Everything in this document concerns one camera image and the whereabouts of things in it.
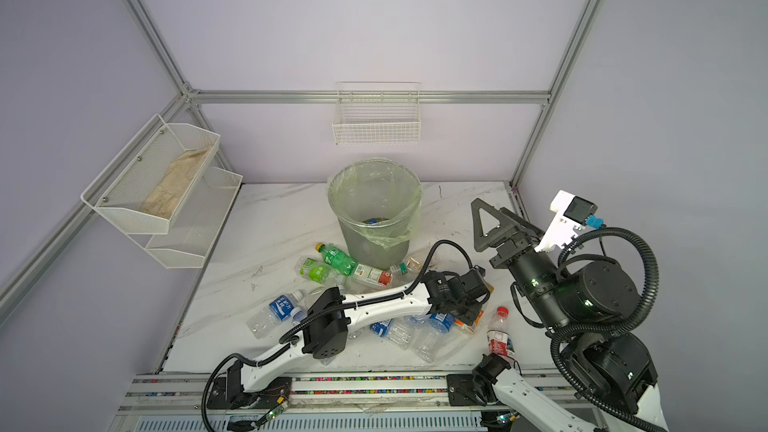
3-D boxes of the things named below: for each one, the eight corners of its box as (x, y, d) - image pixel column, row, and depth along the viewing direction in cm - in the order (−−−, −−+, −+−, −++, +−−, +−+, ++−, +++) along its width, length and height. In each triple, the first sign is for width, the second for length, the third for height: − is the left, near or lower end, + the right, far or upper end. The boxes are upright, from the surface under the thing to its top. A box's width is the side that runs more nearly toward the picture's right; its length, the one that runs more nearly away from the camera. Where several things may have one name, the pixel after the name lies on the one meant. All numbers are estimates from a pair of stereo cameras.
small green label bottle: (296, 277, 96) (291, 269, 92) (304, 263, 99) (300, 255, 95) (333, 289, 93) (331, 282, 89) (341, 275, 96) (338, 267, 92)
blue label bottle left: (258, 342, 83) (250, 336, 78) (250, 326, 86) (242, 319, 81) (309, 307, 89) (305, 299, 85) (300, 293, 92) (296, 285, 88)
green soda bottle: (313, 255, 99) (310, 248, 96) (323, 244, 102) (321, 238, 99) (350, 279, 94) (349, 273, 91) (360, 268, 96) (359, 261, 93)
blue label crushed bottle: (370, 349, 82) (369, 344, 78) (371, 322, 86) (370, 317, 83) (412, 349, 82) (412, 344, 78) (411, 322, 86) (411, 317, 83)
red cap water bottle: (488, 355, 80) (493, 351, 77) (484, 308, 89) (487, 302, 86) (511, 358, 80) (516, 353, 77) (504, 310, 89) (509, 304, 85)
